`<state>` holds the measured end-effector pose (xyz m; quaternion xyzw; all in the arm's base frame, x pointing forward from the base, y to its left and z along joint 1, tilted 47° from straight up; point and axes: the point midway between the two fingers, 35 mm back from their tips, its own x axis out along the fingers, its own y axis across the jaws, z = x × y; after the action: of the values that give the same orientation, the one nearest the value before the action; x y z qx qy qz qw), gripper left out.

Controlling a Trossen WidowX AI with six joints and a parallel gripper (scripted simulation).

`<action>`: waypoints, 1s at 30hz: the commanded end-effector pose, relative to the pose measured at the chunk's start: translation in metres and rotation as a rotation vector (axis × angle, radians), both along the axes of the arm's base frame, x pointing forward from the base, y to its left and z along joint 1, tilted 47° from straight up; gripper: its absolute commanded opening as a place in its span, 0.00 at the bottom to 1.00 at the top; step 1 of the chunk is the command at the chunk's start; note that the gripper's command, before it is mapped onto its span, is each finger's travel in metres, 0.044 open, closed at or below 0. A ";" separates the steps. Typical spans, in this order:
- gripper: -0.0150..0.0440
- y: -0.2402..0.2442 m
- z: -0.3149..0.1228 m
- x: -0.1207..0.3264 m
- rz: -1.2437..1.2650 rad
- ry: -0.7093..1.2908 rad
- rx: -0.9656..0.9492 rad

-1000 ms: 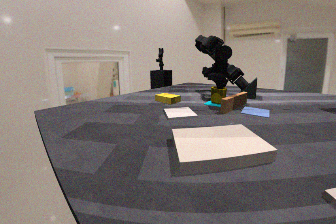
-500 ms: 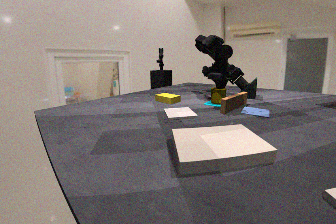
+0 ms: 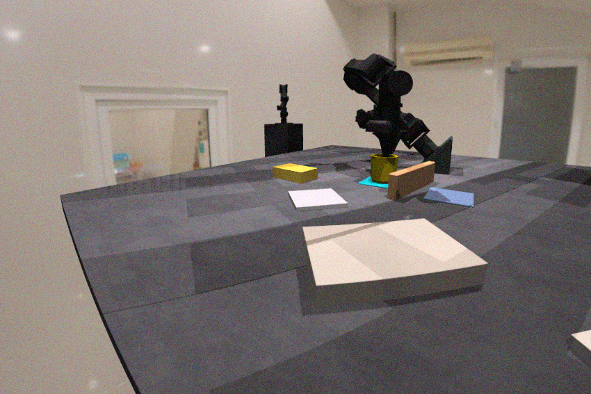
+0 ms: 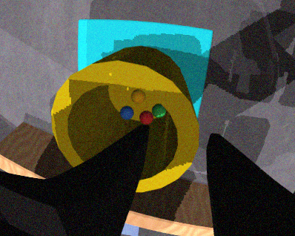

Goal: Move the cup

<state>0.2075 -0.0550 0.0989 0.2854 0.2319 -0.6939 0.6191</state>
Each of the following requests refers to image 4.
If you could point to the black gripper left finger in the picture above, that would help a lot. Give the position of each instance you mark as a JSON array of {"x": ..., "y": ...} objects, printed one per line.
[{"x": 91, "y": 199}]

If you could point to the green marble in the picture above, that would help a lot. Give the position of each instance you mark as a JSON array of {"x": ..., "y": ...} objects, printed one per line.
[{"x": 158, "y": 110}]

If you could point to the dark red marble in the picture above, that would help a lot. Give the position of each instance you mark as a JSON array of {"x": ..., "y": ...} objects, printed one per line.
[{"x": 146, "y": 117}]

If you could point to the orange marble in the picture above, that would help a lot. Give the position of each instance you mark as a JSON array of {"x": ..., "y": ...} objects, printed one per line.
[{"x": 138, "y": 96}]

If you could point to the blue marble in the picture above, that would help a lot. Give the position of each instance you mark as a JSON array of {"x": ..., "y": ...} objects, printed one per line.
[{"x": 126, "y": 112}]

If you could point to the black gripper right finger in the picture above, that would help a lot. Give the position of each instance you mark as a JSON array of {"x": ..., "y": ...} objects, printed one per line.
[{"x": 245, "y": 201}]

